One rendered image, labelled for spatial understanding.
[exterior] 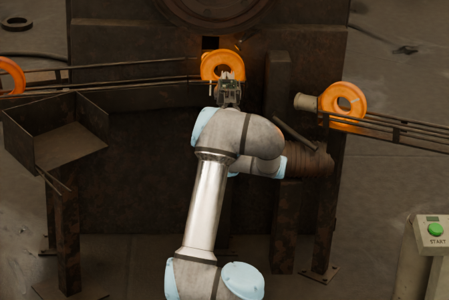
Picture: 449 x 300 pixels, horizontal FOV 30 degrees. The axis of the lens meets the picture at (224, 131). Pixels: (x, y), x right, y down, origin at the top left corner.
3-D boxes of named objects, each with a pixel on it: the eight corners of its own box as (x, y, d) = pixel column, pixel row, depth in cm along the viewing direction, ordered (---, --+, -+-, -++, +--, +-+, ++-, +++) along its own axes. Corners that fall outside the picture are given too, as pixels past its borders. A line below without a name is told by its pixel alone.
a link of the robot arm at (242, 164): (248, 182, 269) (250, 160, 261) (214, 176, 270) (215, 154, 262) (252, 164, 274) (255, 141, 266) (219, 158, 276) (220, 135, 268)
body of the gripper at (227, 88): (240, 77, 273) (242, 103, 264) (238, 96, 279) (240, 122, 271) (217, 77, 272) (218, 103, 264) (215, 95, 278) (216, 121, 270)
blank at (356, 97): (338, 129, 286) (334, 133, 284) (317, 89, 285) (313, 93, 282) (375, 115, 276) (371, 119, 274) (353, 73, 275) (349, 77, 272)
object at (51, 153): (16, 292, 294) (1, 110, 259) (82, 265, 309) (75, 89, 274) (44, 325, 280) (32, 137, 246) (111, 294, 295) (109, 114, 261)
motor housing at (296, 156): (260, 255, 320) (271, 133, 294) (317, 255, 322) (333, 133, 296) (263, 277, 309) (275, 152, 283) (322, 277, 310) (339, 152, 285)
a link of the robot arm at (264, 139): (291, 115, 224) (288, 153, 272) (251, 109, 225) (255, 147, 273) (284, 158, 222) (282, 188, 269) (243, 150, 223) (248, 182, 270)
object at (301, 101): (301, 105, 292) (301, 89, 289) (325, 110, 288) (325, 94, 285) (293, 111, 287) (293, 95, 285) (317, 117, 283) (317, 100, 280)
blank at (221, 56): (204, 44, 287) (204, 48, 284) (248, 51, 288) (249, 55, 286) (196, 85, 294) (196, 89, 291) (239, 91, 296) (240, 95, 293)
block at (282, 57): (260, 108, 305) (266, 47, 293) (282, 109, 305) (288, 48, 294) (264, 122, 295) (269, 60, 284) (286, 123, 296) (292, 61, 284)
